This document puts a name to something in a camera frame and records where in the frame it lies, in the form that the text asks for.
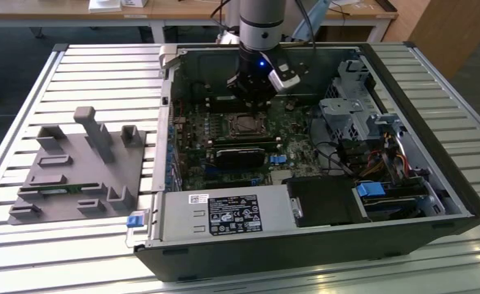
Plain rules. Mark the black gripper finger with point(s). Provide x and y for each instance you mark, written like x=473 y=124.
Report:
x=264 y=95
x=241 y=88

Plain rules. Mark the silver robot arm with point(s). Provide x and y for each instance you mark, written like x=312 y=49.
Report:
x=260 y=21

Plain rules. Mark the RAM slot with white clips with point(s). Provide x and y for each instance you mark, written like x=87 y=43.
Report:
x=245 y=146
x=213 y=100
x=214 y=107
x=244 y=141

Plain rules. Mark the CPU socket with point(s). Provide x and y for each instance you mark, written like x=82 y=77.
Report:
x=229 y=134

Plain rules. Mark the silver coin battery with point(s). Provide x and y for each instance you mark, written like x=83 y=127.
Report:
x=288 y=105

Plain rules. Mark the silver metal drive cage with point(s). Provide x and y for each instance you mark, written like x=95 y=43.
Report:
x=337 y=105

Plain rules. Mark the green motherboard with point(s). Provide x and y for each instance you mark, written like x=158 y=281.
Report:
x=301 y=147

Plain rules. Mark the pale blue teach pendant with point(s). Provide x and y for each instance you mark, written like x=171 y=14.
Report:
x=309 y=24

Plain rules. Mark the blue board connector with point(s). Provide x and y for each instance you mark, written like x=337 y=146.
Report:
x=278 y=159

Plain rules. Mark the black graphics card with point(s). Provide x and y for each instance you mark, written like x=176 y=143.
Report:
x=240 y=157

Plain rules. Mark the small silver heatsink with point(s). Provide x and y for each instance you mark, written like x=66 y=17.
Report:
x=280 y=176

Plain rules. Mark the white and blue box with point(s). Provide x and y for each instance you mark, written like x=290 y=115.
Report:
x=135 y=3

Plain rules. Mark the black plastic shroud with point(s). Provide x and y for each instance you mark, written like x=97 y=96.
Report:
x=325 y=202

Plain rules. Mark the blue disk carrier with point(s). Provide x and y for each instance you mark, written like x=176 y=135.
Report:
x=370 y=190

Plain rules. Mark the silver power supply unit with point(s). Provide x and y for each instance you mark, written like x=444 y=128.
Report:
x=182 y=220

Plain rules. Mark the grey parts rack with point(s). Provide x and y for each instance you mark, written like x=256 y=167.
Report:
x=79 y=171

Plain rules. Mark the blue case latch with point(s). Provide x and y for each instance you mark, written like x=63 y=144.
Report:
x=134 y=222

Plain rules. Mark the wooden cabinet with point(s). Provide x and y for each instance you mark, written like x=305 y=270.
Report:
x=456 y=30

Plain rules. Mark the green RAM stick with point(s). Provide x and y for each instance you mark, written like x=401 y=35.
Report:
x=74 y=187

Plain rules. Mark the black PC case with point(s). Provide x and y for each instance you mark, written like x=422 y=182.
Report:
x=264 y=260

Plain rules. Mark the wooden desk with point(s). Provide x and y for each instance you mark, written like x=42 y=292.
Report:
x=39 y=9

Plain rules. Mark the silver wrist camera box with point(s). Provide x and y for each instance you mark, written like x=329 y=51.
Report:
x=284 y=80

